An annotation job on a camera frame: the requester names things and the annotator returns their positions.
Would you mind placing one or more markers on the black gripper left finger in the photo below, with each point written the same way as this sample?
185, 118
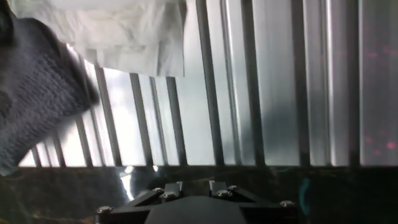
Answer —
149, 197

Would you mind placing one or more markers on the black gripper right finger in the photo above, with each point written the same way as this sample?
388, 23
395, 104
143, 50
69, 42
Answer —
242, 197

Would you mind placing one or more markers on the black marble pattern mat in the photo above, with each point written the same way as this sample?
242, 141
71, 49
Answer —
62, 193

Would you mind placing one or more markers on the grey towel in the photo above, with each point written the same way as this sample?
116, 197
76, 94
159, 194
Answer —
37, 87

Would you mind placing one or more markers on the crumpled white tissue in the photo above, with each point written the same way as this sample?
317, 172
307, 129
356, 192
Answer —
130, 34

